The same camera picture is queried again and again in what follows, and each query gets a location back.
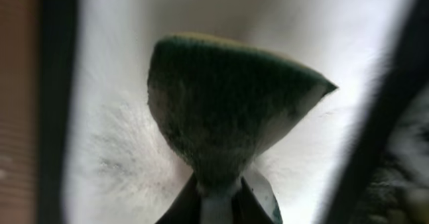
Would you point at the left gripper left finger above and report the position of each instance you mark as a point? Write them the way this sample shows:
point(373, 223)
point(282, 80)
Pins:
point(186, 207)

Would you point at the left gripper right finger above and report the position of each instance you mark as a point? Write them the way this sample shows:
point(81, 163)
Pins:
point(255, 202)

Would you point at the green yellow sponge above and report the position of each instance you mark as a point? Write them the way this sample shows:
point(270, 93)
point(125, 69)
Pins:
point(219, 104)

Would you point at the black rectangular soap tray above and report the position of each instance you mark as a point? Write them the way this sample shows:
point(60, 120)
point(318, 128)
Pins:
point(104, 159)

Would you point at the black round tray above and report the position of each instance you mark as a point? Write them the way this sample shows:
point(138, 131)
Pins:
point(398, 190)

